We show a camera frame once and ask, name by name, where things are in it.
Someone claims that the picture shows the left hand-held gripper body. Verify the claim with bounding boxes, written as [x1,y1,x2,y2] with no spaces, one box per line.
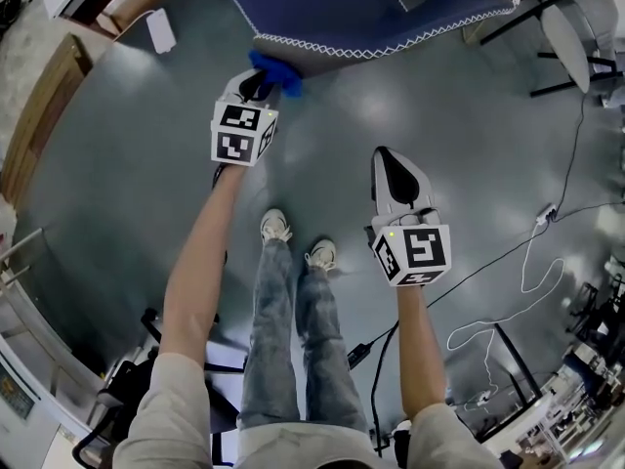
[210,96,279,168]

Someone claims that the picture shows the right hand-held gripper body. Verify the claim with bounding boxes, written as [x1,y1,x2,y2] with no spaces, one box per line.
[364,201,451,288]

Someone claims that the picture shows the blue cloth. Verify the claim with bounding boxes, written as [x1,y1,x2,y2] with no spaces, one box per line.
[247,49,305,99]

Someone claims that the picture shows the blue chair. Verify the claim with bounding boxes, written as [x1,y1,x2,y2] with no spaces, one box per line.
[219,0,521,80]

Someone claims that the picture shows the person's right forearm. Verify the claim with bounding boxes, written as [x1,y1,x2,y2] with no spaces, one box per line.
[395,283,448,422]

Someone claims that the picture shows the person's left forearm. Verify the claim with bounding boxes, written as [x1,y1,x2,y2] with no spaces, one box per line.
[158,163,250,365]

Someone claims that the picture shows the person's right white shoe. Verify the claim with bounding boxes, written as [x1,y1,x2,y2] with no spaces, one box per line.
[303,237,338,273]

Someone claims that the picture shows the person's white shoe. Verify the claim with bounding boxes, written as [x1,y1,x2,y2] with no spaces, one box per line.
[259,207,294,243]
[303,237,338,273]

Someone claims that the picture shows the white flat panel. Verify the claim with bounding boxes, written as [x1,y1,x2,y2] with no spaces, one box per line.
[145,8,178,54]

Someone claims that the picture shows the person's left white shoe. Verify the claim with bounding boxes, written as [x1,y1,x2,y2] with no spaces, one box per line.
[259,207,294,243]

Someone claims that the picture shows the black power adapter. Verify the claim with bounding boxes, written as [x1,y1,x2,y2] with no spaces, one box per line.
[346,342,372,366]

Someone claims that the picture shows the person's grey jeans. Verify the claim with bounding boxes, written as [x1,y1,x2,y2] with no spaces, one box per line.
[236,239,370,434]

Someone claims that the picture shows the stack of wooden planks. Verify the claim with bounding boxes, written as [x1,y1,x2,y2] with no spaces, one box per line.
[0,32,94,204]

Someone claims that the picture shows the grey chair black legs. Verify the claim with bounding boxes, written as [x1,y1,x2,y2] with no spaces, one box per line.
[480,0,616,98]

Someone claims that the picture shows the black office chair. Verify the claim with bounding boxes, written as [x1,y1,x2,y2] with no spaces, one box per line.
[72,308,245,468]

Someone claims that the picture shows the person's beige sweater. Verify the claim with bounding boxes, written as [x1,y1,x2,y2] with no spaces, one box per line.
[111,352,504,469]

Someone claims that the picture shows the white framed tray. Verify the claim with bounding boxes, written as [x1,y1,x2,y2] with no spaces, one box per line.
[0,359,40,419]

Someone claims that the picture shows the white desk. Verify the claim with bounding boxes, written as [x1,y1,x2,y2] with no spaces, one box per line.
[0,227,113,469]

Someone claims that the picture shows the black floor cable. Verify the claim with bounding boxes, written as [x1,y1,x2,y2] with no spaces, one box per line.
[424,90,625,310]

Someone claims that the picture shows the white cable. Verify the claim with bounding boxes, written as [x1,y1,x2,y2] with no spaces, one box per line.
[446,222,566,409]

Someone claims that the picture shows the white table with black frame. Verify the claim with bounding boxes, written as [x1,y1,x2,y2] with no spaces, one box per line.
[468,322,558,444]

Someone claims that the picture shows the thick black cable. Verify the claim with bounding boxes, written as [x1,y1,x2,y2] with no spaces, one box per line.
[370,327,399,458]

